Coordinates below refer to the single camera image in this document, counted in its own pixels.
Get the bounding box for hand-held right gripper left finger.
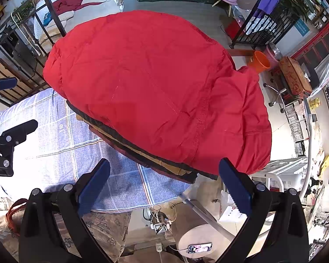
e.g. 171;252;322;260
18;158;118;263

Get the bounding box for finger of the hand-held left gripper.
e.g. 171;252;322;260
0;77;18;93
0;119;39;177

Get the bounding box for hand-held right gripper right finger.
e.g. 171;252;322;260
215;157;310;263

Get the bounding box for red jacket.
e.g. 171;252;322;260
43;10;272;176

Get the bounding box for folded brown and black clothes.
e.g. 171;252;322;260
66;100;219;185

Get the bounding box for white plastic bag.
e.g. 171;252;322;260
219;189;253;223

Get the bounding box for blue checked bed sheet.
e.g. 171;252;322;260
0;88;193;212

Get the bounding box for grey metal rod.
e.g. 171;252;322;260
179;193;235;242

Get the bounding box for beige floral cloth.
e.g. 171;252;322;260
0;210;132;263

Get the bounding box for round white stool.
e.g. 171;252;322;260
178;223;265;263

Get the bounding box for smartphone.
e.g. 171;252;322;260
187;242;213;254

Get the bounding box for white power strip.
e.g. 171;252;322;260
143;207;174;235

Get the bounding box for white curved pipe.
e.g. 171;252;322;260
298;96;318;201

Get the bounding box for office chair base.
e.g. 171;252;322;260
263;82;289;113

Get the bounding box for dark red cloth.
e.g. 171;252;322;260
53;0;105;14

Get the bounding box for white cushioned swing bed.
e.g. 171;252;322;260
34;0;127;50

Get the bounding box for brown patterned cushioned chair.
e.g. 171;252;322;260
278;56;313;96

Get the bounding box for orange bucket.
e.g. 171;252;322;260
248;50;271;74

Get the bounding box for pink bucket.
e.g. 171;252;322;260
263;43;284;68

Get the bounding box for black metal rack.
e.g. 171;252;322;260
230;0;300;50

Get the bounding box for red box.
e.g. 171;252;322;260
225;20;244;38

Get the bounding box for red wooden cabinet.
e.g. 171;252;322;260
294;16;329;70

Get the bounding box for purple cloth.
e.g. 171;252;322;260
257;0;280;18

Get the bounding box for black metal swing frame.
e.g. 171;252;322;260
0;0;68;107

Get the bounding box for white wire cart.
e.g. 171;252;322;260
249;156;311;198

